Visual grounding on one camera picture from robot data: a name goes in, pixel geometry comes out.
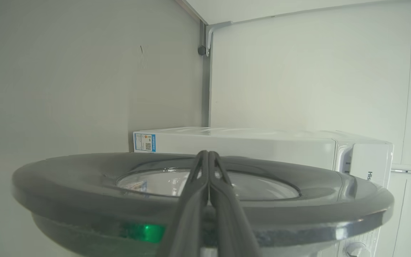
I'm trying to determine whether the blue energy label sticker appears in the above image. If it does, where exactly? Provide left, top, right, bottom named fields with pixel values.
left=133, top=133, right=156, bottom=153

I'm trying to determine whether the black round glass washer door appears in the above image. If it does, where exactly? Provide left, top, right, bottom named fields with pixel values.
left=12, top=153, right=395, bottom=257

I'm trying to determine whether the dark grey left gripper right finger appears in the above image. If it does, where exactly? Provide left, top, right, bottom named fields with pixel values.
left=208, top=151, right=264, bottom=257

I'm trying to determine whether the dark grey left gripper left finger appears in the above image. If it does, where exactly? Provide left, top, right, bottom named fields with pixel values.
left=158, top=150, right=210, bottom=257

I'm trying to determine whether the metal frame leg with caster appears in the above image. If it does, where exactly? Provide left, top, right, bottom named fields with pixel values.
left=197, top=21, right=233, bottom=57

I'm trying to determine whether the white front-load washing machine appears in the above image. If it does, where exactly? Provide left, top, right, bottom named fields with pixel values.
left=133, top=127, right=394, bottom=257

